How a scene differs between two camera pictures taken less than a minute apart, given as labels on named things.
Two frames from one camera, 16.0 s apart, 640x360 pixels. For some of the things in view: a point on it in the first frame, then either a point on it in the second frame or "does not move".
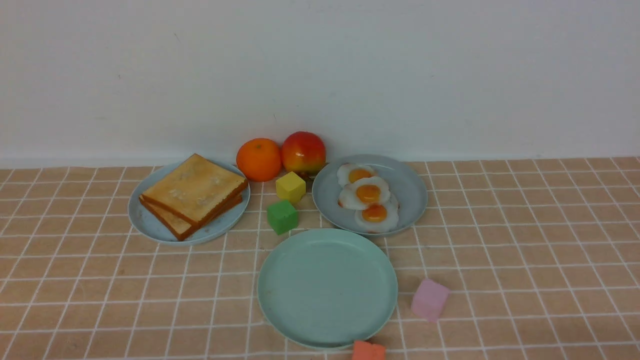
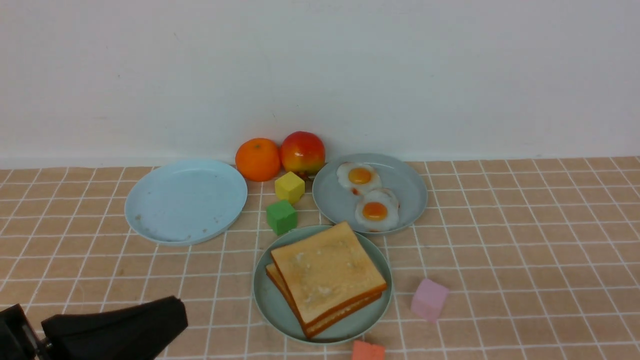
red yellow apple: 303,153 does not move
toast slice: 178,230 -> 308,329
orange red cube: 364,350 does not move
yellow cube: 290,187 does not move
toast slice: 196,190 -> 327,272
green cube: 282,217 does not move
